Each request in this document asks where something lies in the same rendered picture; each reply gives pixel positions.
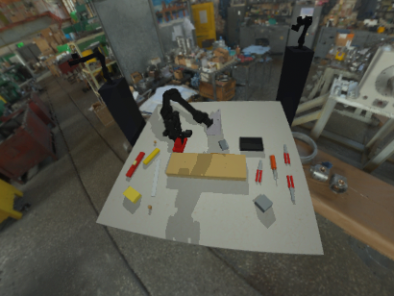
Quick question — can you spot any tan panel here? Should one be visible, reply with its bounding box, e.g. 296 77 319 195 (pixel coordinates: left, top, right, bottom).
165 153 247 181

